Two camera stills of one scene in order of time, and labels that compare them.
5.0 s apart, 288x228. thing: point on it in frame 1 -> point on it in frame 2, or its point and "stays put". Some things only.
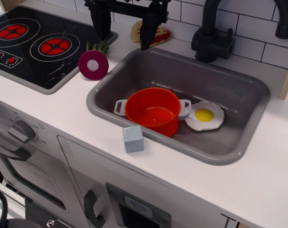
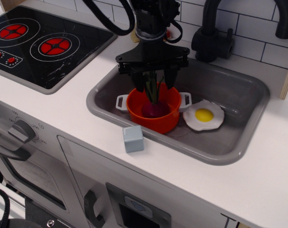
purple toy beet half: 93,63 -> 155,108
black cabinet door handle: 89,199 stays put
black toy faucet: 210,45 stays put
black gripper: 101,17 -> 155,55
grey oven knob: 23,131 stays put
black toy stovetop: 40,49 stays put
